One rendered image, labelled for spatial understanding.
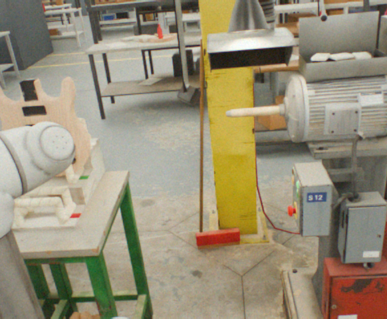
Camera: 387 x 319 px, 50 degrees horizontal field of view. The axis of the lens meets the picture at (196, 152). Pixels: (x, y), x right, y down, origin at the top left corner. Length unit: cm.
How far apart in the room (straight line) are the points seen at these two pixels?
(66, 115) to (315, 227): 99
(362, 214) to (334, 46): 62
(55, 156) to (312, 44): 110
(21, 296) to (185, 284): 181
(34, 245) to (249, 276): 147
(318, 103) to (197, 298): 148
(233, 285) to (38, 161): 197
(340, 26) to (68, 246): 125
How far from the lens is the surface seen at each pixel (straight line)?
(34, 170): 82
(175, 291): 262
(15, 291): 92
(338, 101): 152
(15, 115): 173
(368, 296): 188
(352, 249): 173
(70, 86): 160
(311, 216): 141
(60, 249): 154
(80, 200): 173
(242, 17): 137
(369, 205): 164
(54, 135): 81
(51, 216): 172
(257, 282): 264
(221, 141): 258
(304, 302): 212
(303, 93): 150
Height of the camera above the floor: 180
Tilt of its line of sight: 25 degrees down
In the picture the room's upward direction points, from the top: 6 degrees counter-clockwise
